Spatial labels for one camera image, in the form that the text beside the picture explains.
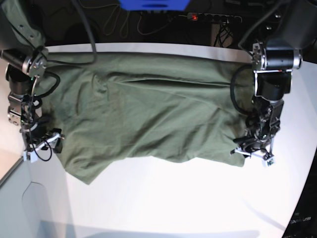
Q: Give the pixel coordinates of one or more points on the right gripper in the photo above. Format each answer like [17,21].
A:
[38,130]

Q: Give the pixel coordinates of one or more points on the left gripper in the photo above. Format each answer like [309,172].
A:
[249,144]

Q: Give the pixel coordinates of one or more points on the green t-shirt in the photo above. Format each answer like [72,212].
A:
[129,105]

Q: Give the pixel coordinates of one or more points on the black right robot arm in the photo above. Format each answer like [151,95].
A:
[22,46]

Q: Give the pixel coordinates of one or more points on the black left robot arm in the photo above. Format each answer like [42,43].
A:
[273,61]

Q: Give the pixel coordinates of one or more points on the white power strip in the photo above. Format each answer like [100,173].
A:
[214,18]

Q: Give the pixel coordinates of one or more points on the blue plastic bin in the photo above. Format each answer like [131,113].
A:
[140,5]

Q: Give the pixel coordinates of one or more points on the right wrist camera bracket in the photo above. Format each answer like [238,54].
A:
[52,143]

